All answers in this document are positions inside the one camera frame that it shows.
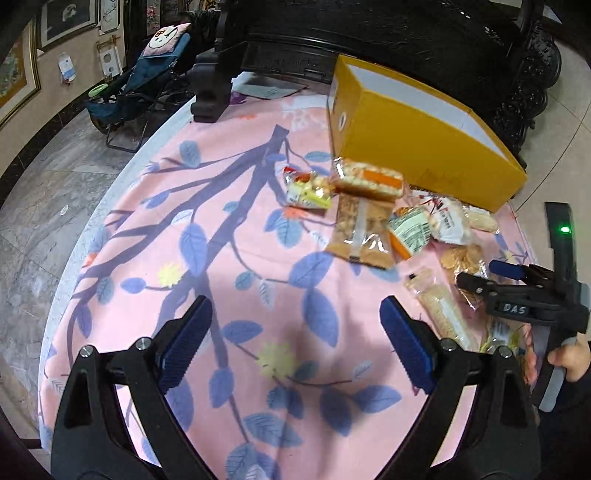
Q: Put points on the blue folding chair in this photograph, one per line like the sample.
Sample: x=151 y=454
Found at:
x=134 y=92

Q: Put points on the yellow cake packet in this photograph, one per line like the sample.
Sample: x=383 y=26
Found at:
x=505 y=337

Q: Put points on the small wooden framed picture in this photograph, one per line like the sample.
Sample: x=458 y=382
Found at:
x=108 y=57

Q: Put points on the tan snack packet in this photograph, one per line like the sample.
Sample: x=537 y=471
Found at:
x=362 y=230

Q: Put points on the orange cracker packet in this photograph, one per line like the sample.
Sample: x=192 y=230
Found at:
x=369 y=181

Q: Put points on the person's right forearm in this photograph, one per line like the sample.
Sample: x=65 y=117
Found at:
x=568 y=438

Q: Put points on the pink floral tablecloth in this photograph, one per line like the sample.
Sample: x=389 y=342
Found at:
x=277 y=300

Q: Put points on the round biscuit packet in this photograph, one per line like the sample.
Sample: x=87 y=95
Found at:
x=464 y=258

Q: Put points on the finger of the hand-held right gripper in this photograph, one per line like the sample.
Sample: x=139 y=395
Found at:
x=475 y=286
x=508 y=268

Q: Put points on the sesame bar packet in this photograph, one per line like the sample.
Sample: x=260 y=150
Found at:
x=441 y=307

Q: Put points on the gold framed picture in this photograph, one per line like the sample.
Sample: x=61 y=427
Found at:
x=14 y=69

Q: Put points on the dark framed picture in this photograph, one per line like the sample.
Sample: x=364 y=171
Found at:
x=69 y=18

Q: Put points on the person's right hand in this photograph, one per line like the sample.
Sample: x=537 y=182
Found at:
x=575 y=362

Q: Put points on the green container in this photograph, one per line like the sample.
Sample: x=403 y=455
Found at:
x=99 y=90

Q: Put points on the yellow clear snack packet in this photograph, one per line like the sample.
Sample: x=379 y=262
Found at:
x=307 y=188

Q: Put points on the flower framed picture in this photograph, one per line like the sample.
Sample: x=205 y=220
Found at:
x=110 y=11

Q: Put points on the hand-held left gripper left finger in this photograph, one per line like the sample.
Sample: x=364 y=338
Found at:
x=184 y=341

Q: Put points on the white blue wall tag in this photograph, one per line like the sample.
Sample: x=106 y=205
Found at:
x=66 y=67

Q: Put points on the white paper sheet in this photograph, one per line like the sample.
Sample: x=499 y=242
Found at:
x=272 y=87

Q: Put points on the carved black wooden chair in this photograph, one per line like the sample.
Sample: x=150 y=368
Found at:
x=415 y=37

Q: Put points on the small white cracker packet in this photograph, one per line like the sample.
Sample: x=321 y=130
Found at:
x=482 y=219

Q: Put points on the white ball snack packet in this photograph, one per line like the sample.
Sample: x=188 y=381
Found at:
x=450 y=219

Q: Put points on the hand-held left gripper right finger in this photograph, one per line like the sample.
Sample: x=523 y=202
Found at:
x=408 y=341

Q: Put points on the green white label packet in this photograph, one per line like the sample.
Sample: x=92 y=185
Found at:
x=408 y=230

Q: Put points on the pink face cushion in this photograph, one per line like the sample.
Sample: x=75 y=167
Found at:
x=164 y=39

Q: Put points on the yellow cardboard box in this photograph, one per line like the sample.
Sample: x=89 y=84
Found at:
x=415 y=138

